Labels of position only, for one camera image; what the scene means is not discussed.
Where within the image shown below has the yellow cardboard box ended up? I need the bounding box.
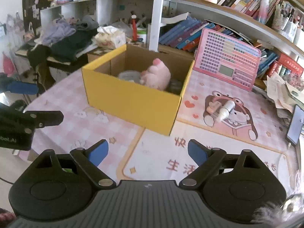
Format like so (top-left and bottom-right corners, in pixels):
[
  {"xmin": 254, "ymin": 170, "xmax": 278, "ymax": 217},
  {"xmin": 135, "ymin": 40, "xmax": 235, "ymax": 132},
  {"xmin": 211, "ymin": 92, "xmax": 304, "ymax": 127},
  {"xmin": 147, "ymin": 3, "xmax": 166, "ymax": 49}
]
[{"xmin": 81, "ymin": 44, "xmax": 194, "ymax": 136}]

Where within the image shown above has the chessboard box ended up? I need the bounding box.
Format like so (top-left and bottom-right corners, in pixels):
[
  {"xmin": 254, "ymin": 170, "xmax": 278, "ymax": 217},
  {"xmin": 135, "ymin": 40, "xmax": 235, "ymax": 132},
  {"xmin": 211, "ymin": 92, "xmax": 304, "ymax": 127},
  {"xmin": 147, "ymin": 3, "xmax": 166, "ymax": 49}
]
[{"xmin": 87, "ymin": 47, "xmax": 112, "ymax": 63}]

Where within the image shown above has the row of blue books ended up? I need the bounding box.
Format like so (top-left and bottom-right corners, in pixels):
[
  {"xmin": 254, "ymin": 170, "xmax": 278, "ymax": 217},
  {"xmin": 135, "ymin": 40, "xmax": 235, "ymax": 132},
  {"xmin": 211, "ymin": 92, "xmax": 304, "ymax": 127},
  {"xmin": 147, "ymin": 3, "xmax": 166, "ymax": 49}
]
[{"xmin": 159, "ymin": 16, "xmax": 216, "ymax": 51}]

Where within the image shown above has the stack of papers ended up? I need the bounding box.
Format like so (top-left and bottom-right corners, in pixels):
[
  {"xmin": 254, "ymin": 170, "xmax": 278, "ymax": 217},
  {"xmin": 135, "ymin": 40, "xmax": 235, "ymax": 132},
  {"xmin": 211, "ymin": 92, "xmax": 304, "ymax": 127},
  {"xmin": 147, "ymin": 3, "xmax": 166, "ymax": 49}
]
[{"xmin": 264, "ymin": 72, "xmax": 303, "ymax": 114}]

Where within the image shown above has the white spray bottle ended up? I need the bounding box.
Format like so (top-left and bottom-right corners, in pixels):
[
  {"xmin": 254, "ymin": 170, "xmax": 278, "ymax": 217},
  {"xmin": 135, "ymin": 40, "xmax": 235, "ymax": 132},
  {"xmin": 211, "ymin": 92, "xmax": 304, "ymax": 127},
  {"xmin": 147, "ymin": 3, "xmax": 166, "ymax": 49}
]
[{"xmin": 217, "ymin": 100, "xmax": 235, "ymax": 121}]

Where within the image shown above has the grey toy car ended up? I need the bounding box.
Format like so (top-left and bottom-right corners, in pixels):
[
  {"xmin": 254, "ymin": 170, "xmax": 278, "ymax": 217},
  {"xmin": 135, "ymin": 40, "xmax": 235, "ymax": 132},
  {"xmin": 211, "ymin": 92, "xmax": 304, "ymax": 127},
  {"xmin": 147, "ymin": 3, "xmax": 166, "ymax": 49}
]
[{"xmin": 166, "ymin": 79, "xmax": 183, "ymax": 95}]

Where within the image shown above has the clear packing tape roll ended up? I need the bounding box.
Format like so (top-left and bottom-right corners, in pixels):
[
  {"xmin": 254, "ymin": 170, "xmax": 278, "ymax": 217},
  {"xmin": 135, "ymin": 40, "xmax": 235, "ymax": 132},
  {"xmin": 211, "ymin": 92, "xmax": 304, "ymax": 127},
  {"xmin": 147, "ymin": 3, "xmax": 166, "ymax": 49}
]
[{"xmin": 118, "ymin": 70, "xmax": 141, "ymax": 84}]

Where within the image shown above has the pink keyboard learning toy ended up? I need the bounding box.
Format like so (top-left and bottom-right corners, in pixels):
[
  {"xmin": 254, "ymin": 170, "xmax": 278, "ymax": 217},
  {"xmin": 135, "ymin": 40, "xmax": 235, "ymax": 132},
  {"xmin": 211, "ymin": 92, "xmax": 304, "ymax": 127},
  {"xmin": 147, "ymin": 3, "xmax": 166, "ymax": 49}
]
[{"xmin": 193, "ymin": 28, "xmax": 261, "ymax": 92}]

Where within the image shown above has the white bookshelf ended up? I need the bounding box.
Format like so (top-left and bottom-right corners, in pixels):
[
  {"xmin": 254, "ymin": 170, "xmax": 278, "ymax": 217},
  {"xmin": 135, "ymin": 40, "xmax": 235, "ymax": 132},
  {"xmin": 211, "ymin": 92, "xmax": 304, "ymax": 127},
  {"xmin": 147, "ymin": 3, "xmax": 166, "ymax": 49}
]
[{"xmin": 40, "ymin": 0, "xmax": 303, "ymax": 58}]

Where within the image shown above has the pile of clothes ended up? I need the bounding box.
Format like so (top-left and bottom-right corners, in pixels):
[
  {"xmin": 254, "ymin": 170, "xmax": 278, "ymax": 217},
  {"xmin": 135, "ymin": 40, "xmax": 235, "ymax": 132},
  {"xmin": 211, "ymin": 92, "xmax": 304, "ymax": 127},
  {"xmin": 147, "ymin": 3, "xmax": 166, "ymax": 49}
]
[{"xmin": 27, "ymin": 15, "xmax": 99, "ymax": 68}]

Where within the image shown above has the red white glue bottle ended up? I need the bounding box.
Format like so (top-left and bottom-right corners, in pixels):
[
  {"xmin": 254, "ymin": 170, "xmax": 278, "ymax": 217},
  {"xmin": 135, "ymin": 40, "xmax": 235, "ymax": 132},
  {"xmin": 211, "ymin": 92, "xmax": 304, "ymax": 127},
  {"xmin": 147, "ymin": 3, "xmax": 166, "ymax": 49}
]
[{"xmin": 131, "ymin": 11, "xmax": 138, "ymax": 42}]

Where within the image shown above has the tissue box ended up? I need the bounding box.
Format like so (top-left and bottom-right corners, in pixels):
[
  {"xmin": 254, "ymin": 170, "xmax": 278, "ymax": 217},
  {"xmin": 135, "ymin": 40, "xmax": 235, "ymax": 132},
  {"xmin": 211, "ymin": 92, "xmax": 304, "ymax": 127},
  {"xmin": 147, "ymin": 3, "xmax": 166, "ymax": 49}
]
[{"xmin": 94, "ymin": 26, "xmax": 126, "ymax": 49}]

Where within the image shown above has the black smartphone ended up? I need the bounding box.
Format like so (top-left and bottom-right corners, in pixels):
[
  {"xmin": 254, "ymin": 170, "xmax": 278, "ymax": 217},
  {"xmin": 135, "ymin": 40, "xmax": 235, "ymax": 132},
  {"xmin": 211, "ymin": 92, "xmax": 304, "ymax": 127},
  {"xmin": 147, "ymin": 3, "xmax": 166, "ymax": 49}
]
[{"xmin": 286, "ymin": 105, "xmax": 304, "ymax": 146}]

